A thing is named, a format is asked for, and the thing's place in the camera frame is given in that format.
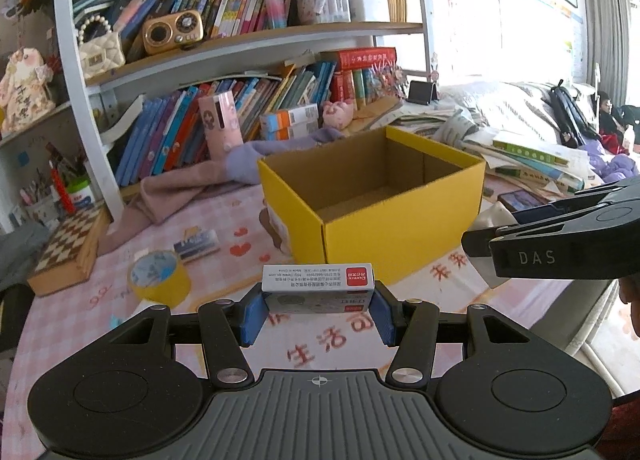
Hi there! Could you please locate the white wall chart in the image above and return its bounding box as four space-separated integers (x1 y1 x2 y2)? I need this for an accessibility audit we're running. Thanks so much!
497 0 586 83

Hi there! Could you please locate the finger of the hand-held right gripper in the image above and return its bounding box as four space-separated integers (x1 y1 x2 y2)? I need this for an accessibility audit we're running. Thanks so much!
501 178 640 237
460 226 507 257

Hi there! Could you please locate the blue striped small packet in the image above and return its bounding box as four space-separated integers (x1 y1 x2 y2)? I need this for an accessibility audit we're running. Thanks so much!
173 228 221 262

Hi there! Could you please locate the patterned cup of pens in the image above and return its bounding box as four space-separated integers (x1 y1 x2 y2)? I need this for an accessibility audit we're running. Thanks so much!
19 179 62 227

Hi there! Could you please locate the white object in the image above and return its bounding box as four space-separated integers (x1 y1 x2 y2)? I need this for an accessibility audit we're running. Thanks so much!
467 202 517 291

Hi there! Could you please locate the white storage box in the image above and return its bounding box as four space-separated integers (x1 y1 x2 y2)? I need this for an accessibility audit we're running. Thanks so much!
347 0 391 23

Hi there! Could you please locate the yellow cardboard box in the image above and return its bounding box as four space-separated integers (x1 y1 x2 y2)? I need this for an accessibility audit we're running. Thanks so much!
257 125 487 285

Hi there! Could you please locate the pile of papers and books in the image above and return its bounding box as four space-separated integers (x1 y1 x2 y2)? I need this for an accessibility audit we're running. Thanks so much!
390 94 601 193

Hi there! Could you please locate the thick red dictionary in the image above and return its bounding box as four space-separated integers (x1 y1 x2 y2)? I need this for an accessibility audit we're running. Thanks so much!
320 47 398 72

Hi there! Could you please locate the thick white-paged book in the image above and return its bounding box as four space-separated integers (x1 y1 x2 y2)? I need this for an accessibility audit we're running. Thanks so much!
101 94 147 147

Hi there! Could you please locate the yellow tape roll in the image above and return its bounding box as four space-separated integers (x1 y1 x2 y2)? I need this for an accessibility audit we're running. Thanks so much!
127 250 192 307

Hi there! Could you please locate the person's right hand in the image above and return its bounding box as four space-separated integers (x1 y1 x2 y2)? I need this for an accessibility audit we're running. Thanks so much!
618 277 640 341

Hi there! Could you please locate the grey curtain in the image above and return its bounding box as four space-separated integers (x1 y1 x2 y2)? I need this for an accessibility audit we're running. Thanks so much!
582 0 640 108

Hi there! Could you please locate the small grey red-label box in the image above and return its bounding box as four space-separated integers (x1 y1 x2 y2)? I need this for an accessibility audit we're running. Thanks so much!
261 263 376 315

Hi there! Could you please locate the grey cloth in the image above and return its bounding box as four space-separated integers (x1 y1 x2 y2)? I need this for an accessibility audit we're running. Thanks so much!
0 220 52 291

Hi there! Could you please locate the white jar green lid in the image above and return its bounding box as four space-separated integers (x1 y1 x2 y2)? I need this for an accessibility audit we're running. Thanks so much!
67 180 96 211

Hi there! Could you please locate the smartphone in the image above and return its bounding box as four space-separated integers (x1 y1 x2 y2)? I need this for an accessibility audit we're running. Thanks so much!
497 190 549 213

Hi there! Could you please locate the white bookshelf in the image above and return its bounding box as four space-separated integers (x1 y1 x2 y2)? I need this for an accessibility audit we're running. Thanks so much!
50 0 437 221

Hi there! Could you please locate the golden retro radio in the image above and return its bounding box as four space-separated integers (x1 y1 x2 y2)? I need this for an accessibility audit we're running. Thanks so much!
142 10 206 56

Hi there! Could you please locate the pink pig plush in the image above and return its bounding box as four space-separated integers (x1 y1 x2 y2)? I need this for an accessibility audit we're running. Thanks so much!
321 98 357 129

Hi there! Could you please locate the pink cloth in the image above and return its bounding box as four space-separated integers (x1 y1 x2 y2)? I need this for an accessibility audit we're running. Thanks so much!
97 160 266 257

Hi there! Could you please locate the cream quilted pearl handbag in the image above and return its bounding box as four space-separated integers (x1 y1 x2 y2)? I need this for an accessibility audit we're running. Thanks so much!
76 14 126 80

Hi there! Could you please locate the black bag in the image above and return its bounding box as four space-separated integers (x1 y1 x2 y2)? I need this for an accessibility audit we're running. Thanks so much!
547 82 602 149

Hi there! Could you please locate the pink checked tablecloth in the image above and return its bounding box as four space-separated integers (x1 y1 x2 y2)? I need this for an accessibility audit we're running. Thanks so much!
7 175 621 441

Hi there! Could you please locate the purple cloth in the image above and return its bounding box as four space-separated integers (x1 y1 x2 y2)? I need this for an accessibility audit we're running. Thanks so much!
225 127 346 185

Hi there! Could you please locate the pink cartoon pen tube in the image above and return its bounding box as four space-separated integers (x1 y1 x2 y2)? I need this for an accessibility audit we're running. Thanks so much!
198 90 244 161

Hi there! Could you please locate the orange and white box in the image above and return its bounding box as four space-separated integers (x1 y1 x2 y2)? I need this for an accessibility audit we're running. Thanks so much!
260 104 320 133
265 122 321 142

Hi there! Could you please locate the wooden chessboard box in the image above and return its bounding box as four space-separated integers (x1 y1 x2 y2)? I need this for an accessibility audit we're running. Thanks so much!
27 207 112 297

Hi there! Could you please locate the row of leaning books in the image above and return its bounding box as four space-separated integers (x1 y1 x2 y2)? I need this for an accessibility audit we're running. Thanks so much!
112 62 341 185

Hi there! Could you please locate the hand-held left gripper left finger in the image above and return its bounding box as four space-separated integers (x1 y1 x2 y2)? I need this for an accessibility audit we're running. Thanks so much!
106 286 266 387

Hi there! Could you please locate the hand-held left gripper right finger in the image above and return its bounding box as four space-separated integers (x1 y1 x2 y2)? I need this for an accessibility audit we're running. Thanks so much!
372 281 534 387

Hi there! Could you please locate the red tassel ornament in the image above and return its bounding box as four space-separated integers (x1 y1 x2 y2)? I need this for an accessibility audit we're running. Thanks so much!
47 160 77 217

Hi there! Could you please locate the green and white book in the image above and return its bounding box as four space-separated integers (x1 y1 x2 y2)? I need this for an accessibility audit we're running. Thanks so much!
492 132 577 167

